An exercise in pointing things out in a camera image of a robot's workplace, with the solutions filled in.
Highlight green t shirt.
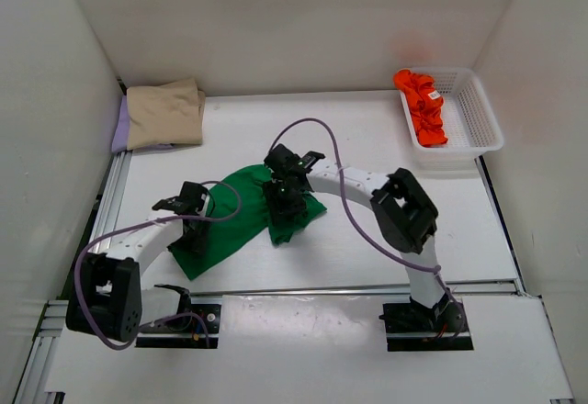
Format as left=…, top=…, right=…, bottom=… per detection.
left=169, top=164, right=327, bottom=280

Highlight purple t shirt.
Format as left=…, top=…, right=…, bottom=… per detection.
left=111, top=95, right=174, bottom=153

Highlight beige t shirt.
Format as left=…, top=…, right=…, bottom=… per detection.
left=127, top=78, right=206, bottom=150

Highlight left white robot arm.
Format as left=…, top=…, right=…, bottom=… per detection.
left=65, top=182, right=210, bottom=346

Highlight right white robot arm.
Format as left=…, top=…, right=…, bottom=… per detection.
left=263, top=144, right=450, bottom=324

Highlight white front board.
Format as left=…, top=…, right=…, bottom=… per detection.
left=46, top=296, right=572, bottom=403

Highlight orange t shirt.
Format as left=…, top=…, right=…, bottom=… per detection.
left=393, top=69, right=448, bottom=148

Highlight white plastic basket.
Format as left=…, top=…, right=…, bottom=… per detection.
left=400, top=67, right=503, bottom=174

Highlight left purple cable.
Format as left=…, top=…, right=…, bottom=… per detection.
left=73, top=179, right=243, bottom=352

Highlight purple cable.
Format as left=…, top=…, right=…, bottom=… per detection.
left=270, top=118, right=468, bottom=343
left=73, top=179, right=243, bottom=352

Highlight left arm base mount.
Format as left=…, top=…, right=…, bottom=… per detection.
left=135, top=284, right=221, bottom=350

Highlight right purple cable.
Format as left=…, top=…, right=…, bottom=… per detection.
left=270, top=118, right=468, bottom=343

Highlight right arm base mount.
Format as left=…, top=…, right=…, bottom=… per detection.
left=379, top=302, right=474, bottom=353

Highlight aluminium frame rail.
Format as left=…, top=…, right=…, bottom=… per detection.
left=13, top=95, right=525, bottom=404

